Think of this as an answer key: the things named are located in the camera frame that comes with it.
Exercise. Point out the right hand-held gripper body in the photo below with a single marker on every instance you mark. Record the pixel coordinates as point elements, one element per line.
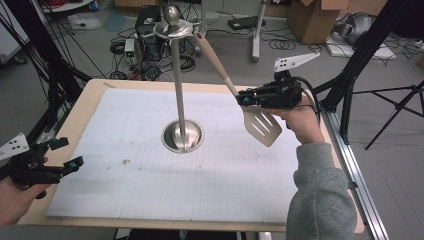
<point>283,95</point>

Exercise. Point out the small black computer tower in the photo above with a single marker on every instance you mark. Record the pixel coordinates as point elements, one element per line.
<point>148,30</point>

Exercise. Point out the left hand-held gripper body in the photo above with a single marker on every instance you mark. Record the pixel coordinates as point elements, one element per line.
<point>26,170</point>

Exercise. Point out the black flat device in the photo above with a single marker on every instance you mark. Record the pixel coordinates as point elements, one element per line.
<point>245,22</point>

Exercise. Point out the white power adapter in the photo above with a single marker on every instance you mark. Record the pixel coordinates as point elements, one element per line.
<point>129,46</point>

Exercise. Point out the person's left hand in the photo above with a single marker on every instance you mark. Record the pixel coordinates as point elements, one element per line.
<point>13,203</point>

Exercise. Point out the large open cardboard box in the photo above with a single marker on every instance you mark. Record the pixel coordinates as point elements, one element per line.
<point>313,20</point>

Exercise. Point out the black tripod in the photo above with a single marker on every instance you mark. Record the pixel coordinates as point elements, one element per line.
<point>396,106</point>

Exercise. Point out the beige slotted spatula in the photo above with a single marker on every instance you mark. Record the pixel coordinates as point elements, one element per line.
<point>261,126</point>

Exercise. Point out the grey helmet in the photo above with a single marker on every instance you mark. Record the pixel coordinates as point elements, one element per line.
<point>355,26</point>

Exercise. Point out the steel utensil stand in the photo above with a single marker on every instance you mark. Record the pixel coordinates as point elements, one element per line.
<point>180,96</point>

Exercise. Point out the white grid mat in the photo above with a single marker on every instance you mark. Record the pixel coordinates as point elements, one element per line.
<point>160,186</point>

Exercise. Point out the white flat box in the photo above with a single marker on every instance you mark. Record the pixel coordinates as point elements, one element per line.
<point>366,51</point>

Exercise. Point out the black metal frame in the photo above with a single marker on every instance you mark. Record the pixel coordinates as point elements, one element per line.
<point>360,53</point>
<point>53,76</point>

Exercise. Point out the person's right hand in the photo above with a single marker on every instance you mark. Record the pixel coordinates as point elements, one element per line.
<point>303,123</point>

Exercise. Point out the white-legged wooden desk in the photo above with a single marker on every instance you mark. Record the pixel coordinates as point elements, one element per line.
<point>257,33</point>

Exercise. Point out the aluminium rail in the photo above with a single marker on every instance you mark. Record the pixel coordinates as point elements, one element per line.
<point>353,173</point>

